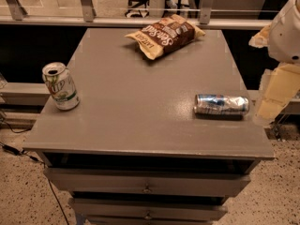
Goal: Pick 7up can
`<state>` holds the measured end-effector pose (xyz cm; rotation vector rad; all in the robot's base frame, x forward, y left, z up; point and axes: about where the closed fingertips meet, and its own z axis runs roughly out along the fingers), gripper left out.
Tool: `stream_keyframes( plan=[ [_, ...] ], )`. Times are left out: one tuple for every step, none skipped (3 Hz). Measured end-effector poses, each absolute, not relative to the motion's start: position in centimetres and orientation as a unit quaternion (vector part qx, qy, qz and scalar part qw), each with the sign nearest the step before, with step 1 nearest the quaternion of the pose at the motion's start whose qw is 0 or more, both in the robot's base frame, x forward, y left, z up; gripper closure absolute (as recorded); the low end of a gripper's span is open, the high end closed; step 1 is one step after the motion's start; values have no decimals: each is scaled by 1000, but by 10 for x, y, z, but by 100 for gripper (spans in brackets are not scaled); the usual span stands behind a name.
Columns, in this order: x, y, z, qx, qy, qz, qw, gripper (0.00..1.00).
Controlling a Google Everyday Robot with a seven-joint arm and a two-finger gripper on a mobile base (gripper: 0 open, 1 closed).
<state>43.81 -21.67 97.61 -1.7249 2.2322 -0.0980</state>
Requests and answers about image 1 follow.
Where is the brown yellow chip bag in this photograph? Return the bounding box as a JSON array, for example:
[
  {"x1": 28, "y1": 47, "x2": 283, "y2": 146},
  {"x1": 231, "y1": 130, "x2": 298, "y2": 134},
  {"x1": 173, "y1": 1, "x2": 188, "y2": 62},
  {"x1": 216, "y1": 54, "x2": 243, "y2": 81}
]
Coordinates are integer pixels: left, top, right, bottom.
[{"x1": 126, "y1": 14, "x2": 205, "y2": 60}]

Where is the green white 7up can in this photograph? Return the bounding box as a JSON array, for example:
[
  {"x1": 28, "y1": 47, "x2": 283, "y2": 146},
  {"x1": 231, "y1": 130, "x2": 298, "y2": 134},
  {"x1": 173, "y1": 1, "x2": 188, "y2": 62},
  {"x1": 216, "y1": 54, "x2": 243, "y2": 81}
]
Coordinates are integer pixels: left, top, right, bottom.
[{"x1": 42, "y1": 62, "x2": 80, "y2": 111}]

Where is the grey drawer cabinet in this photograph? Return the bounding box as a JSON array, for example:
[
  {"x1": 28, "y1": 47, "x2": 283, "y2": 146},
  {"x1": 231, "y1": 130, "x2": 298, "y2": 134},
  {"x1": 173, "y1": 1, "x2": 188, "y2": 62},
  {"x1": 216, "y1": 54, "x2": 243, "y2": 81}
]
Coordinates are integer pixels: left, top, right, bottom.
[{"x1": 24, "y1": 28, "x2": 274, "y2": 225}]

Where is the lower grey drawer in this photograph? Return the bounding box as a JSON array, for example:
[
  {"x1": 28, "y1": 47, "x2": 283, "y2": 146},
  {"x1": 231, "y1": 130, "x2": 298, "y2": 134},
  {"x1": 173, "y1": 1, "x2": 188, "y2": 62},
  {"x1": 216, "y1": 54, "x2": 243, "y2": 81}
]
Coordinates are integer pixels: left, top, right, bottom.
[{"x1": 68, "y1": 198, "x2": 227, "y2": 221}]

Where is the crushed blue silver can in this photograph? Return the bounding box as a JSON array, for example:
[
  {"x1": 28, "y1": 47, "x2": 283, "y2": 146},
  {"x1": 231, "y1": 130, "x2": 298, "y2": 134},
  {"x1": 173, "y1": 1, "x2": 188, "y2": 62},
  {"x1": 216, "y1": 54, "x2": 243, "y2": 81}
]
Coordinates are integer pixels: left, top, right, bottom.
[{"x1": 194, "y1": 94, "x2": 249, "y2": 115}]

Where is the upper grey drawer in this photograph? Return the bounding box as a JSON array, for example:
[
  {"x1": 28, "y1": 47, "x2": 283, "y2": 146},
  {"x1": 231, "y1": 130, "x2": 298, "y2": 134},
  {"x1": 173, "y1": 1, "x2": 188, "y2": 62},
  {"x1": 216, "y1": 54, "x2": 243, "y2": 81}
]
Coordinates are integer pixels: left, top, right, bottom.
[{"x1": 44, "y1": 168, "x2": 250, "y2": 197}]

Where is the black floor cable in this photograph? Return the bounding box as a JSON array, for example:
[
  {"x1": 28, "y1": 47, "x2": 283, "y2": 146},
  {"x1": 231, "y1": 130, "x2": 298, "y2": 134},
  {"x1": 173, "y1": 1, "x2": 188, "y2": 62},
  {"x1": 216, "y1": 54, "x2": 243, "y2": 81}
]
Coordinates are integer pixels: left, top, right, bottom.
[{"x1": 0, "y1": 110, "x2": 71, "y2": 225}]

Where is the black office chair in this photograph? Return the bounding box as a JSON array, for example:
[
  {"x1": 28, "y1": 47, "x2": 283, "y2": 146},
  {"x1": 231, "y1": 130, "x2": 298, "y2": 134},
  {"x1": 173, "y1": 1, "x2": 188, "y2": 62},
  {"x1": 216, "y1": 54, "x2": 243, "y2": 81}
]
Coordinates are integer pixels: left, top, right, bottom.
[{"x1": 125, "y1": 0, "x2": 149, "y2": 18}]

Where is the metal window railing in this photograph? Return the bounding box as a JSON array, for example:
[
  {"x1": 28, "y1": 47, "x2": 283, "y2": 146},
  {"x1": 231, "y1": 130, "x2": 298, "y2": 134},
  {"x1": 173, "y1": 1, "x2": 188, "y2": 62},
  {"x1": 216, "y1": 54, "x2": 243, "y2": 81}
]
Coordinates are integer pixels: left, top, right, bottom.
[{"x1": 0, "y1": 0, "x2": 269, "y2": 29}]

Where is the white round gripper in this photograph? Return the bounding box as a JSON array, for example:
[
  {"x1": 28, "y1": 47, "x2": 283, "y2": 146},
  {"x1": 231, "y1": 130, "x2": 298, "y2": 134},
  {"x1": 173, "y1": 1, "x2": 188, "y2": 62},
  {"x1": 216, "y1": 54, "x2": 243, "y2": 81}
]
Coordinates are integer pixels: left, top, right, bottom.
[{"x1": 248, "y1": 0, "x2": 300, "y2": 126}]

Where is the grey drawer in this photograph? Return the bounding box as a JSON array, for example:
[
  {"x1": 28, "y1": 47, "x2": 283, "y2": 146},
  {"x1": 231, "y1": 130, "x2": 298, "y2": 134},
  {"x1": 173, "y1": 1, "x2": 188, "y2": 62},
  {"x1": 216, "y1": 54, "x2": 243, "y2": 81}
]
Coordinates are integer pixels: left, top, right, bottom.
[
  {"x1": 68, "y1": 198, "x2": 227, "y2": 221},
  {"x1": 44, "y1": 168, "x2": 250, "y2": 197}
]

